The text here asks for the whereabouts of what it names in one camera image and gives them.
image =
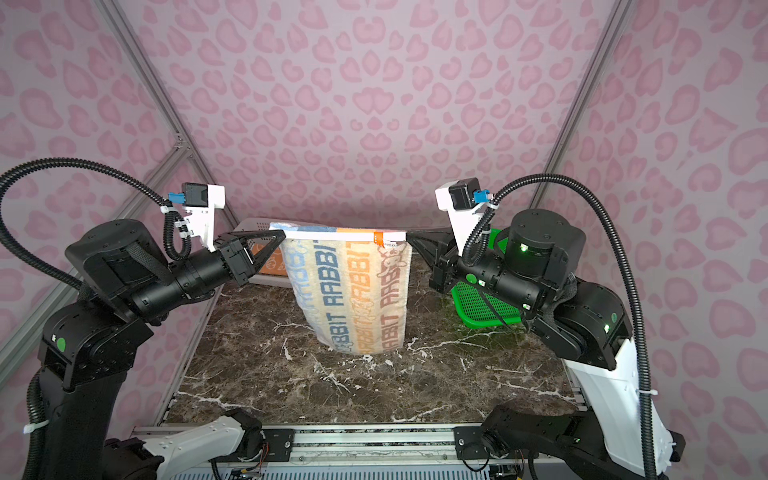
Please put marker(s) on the aluminium diagonal frame bar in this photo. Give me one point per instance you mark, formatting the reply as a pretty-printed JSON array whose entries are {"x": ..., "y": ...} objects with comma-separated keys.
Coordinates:
[{"x": 124, "y": 283}]

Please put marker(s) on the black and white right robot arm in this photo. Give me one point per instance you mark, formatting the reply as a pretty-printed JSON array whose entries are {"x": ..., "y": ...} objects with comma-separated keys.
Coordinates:
[{"x": 585, "y": 325}]

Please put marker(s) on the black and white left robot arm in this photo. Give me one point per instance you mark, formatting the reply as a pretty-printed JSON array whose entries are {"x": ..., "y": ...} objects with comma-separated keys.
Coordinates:
[{"x": 68, "y": 436}]

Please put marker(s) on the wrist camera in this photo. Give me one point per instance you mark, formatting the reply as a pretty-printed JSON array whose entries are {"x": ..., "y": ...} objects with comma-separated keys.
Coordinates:
[
  {"x": 462, "y": 200},
  {"x": 196, "y": 204}
]

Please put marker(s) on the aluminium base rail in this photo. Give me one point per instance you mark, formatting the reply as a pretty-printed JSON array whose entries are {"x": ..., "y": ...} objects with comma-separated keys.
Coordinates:
[{"x": 368, "y": 451}]

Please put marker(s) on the green plastic basket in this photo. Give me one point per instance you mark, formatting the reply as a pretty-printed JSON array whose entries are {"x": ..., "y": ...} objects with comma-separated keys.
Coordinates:
[{"x": 479, "y": 310}]

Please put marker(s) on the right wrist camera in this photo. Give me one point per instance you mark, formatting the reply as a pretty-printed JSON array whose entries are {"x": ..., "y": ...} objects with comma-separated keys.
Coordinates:
[{"x": 462, "y": 200}]

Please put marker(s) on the aluminium frame corner post left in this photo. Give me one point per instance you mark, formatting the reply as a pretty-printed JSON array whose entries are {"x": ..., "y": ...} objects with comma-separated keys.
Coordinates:
[{"x": 184, "y": 150}]

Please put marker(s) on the aluminium frame corner post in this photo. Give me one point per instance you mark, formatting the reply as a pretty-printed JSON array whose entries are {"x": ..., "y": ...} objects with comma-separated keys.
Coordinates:
[
  {"x": 184, "y": 150},
  {"x": 620, "y": 16}
]

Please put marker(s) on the pale blue patterned towel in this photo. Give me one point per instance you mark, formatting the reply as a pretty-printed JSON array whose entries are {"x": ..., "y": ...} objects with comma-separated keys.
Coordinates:
[{"x": 351, "y": 284}]

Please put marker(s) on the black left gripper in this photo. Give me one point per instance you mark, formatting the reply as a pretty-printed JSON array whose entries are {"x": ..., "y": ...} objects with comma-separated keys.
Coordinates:
[{"x": 236, "y": 256}]

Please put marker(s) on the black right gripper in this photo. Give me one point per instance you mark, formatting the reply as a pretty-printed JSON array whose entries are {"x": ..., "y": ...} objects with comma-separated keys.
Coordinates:
[{"x": 441, "y": 255}]

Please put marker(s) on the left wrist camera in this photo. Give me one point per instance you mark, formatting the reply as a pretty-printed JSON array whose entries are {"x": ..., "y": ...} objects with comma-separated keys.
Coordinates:
[{"x": 196, "y": 204}]

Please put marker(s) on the orange bunny towel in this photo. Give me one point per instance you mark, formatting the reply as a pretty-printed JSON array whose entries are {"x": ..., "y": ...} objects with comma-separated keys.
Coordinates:
[{"x": 275, "y": 265}]

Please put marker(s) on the aluminium frame corner post right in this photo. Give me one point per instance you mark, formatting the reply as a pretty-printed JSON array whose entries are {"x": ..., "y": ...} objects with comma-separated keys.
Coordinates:
[{"x": 620, "y": 16}]

